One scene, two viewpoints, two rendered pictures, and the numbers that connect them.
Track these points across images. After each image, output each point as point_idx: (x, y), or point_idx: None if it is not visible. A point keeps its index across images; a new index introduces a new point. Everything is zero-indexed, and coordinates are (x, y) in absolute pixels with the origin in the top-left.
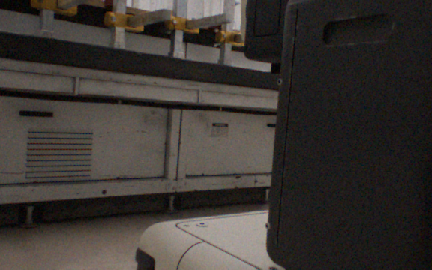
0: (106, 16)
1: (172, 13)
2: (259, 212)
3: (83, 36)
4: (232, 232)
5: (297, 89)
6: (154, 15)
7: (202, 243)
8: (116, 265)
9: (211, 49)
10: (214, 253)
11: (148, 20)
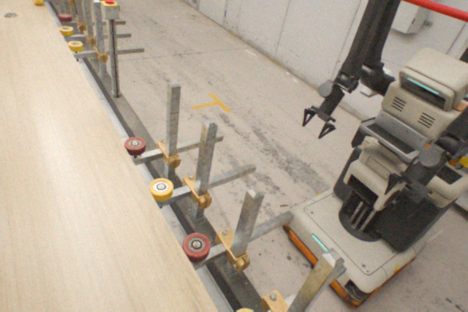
0: (244, 265)
1: (200, 192)
2: (332, 241)
3: None
4: (366, 256)
5: (429, 224)
6: (281, 223)
7: (383, 267)
8: None
9: None
10: (389, 265)
11: (273, 229)
